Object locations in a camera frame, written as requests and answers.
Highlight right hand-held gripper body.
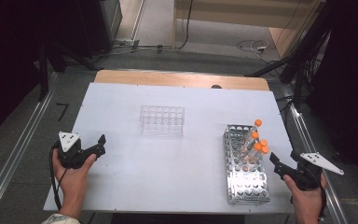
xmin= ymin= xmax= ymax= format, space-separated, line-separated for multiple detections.
xmin=290 ymin=150 xmax=345 ymax=191

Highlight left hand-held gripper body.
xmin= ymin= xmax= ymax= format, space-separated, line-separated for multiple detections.
xmin=55 ymin=132 xmax=91 ymax=170

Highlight metal test tube rack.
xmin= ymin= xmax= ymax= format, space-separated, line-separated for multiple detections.
xmin=223 ymin=123 xmax=271 ymax=206

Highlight clear plastic test tube rack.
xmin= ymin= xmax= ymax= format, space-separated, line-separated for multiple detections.
xmin=138 ymin=104 xmax=186 ymax=138

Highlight person's right hand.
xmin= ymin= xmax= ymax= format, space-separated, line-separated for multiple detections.
xmin=282 ymin=173 xmax=328 ymax=220

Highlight person's left hand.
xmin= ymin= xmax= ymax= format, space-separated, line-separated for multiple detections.
xmin=51 ymin=148 xmax=98 ymax=211

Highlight black tripod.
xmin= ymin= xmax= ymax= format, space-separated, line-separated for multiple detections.
xmin=245 ymin=0 xmax=334 ymax=110

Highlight black metal stand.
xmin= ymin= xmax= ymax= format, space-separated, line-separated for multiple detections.
xmin=36 ymin=43 xmax=50 ymax=103

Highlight wooden table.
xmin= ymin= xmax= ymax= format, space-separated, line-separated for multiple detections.
xmin=93 ymin=69 xmax=270 ymax=91

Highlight black curtain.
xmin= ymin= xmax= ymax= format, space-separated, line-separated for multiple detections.
xmin=306 ymin=0 xmax=358 ymax=188
xmin=0 ymin=0 xmax=82 ymax=146

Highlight dark cabinet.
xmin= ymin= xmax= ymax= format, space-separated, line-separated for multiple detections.
xmin=74 ymin=0 xmax=123 ymax=59

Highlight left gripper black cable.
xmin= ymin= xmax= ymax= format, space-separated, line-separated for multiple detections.
xmin=48 ymin=141 xmax=69 ymax=213

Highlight aluminium rail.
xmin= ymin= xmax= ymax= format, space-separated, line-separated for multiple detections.
xmin=287 ymin=102 xmax=351 ymax=224
xmin=0 ymin=72 xmax=60 ymax=224

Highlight grey floor cables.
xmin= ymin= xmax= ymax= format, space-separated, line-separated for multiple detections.
xmin=89 ymin=43 xmax=173 ymax=61

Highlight white floor cable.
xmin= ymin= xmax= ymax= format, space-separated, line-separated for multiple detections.
xmin=236 ymin=38 xmax=273 ymax=64

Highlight black floor cable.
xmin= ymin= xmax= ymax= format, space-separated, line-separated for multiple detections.
xmin=175 ymin=0 xmax=195 ymax=50

